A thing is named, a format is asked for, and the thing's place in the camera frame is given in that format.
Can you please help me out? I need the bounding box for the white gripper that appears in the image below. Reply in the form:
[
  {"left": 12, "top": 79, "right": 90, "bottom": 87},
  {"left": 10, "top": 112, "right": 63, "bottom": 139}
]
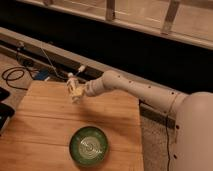
[{"left": 71, "top": 65, "right": 86, "bottom": 103}]

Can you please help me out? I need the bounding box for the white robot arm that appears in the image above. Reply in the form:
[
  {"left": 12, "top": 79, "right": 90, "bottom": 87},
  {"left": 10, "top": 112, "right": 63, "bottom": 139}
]
[{"left": 67, "top": 70, "right": 213, "bottom": 171}]

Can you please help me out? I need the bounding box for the green ceramic bowl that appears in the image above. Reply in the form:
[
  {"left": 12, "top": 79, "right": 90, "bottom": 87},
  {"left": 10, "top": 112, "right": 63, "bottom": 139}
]
[{"left": 69, "top": 126, "right": 109, "bottom": 167}]

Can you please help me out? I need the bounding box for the blue object on floor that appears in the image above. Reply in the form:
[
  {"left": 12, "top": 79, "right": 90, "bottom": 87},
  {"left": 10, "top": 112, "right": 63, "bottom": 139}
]
[{"left": 34, "top": 69, "right": 50, "bottom": 81}]

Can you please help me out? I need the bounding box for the black device at left edge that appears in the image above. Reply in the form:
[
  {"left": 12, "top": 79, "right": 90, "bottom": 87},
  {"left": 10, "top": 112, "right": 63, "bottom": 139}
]
[{"left": 0, "top": 87, "right": 15, "bottom": 135}]

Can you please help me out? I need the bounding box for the thin white cable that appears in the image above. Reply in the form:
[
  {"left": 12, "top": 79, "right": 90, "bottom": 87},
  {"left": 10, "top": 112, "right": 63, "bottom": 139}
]
[{"left": 39, "top": 46, "right": 68, "bottom": 81}]

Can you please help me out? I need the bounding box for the black coiled cable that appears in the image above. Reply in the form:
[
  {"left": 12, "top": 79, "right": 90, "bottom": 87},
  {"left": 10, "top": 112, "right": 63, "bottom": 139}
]
[{"left": 1, "top": 66, "right": 38, "bottom": 90}]

